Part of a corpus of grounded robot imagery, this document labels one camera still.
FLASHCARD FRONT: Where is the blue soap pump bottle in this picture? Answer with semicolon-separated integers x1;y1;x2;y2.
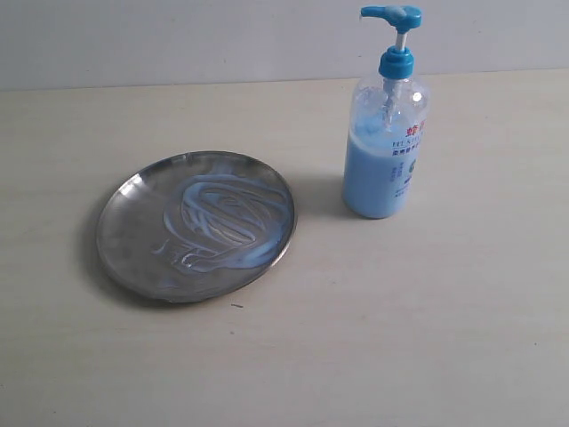
342;5;429;219

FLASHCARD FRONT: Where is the pale blue soap puddle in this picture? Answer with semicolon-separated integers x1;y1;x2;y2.
151;170;293;275

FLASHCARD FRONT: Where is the round stainless steel plate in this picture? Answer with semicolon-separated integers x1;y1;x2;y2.
96;150;297;303

